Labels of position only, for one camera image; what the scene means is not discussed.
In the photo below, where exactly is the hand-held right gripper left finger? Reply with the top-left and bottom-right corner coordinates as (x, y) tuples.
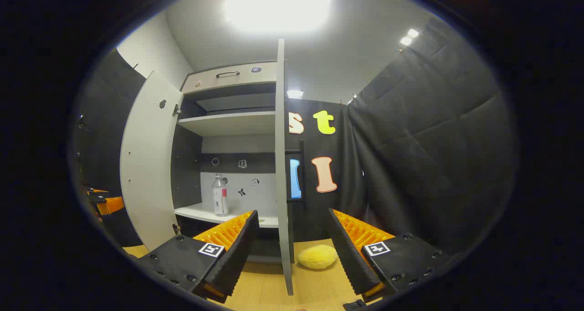
(137, 210), (260, 303)

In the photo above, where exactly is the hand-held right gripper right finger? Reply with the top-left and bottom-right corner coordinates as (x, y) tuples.
(328, 208), (452, 305)

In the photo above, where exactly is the clear plastic bottle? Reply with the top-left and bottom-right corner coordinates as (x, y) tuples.
(211, 173), (229, 217)

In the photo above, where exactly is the grey cabinet door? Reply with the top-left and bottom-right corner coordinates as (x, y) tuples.
(274, 39), (295, 296)
(120, 70), (203, 252)

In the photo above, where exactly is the grey cabinet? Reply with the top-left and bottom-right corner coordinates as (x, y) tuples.
(172, 61), (302, 264)

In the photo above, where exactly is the grey cabinet shelf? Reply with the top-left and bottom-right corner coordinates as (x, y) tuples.
(177, 111), (276, 137)

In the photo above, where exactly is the grey cabinet drawer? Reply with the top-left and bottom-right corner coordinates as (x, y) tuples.
(181, 62), (277, 95)

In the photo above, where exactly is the yellow sponge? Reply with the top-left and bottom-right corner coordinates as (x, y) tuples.
(297, 244), (339, 270)

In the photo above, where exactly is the black backdrop cloth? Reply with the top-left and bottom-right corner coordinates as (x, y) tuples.
(71, 17), (518, 257)

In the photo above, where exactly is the large ceiling light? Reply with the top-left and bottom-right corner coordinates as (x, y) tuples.
(224, 0), (331, 33)

